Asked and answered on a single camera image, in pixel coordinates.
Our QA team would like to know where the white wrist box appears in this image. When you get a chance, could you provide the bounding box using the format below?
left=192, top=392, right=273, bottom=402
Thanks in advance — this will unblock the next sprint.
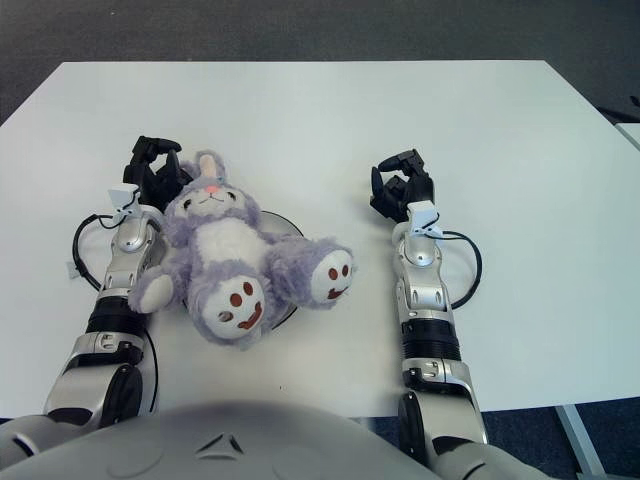
left=405, top=199, right=445, bottom=239
left=107, top=183, right=141, bottom=221

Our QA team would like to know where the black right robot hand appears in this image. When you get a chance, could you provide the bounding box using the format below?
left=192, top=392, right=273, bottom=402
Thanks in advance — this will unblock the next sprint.
left=369, top=148, right=435, bottom=226

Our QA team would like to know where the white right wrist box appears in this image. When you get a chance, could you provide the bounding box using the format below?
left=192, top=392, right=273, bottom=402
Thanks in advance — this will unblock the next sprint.
left=405, top=199, right=445, bottom=239

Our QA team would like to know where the grey robot torso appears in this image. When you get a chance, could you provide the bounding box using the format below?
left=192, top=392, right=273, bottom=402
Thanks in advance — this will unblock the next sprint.
left=0, top=399, right=441, bottom=480

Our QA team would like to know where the white table leg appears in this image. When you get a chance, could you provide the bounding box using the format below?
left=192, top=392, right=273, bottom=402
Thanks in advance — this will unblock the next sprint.
left=553, top=403, right=606, bottom=480

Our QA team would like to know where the white furniture edge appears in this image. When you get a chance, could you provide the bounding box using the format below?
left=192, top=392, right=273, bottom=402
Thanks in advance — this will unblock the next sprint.
left=617, top=122, right=640, bottom=151

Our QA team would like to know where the purple plush bunny doll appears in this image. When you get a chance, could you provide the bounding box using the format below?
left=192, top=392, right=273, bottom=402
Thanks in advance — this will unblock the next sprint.
left=127, top=149, right=357, bottom=351

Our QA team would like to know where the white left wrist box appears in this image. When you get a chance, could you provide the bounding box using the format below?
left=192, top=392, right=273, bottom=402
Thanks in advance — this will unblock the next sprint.
left=107, top=183, right=141, bottom=221

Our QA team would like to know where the white plate black rim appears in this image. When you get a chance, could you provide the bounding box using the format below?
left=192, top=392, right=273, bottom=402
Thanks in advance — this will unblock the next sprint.
left=179, top=209, right=306, bottom=334

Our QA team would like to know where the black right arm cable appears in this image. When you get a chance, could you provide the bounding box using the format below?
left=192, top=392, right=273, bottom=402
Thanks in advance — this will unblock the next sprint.
left=427, top=229, right=484, bottom=311

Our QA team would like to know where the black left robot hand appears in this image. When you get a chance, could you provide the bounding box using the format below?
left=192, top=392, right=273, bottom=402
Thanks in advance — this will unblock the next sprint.
left=122, top=134, right=189, bottom=211

